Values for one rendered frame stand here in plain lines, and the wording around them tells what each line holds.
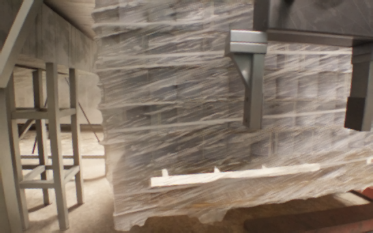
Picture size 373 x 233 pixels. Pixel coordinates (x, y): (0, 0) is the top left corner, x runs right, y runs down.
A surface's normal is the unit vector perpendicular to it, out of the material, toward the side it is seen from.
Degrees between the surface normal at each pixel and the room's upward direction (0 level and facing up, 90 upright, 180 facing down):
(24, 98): 90
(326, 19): 90
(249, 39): 90
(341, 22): 90
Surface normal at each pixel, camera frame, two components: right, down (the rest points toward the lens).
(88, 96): 0.15, 0.13
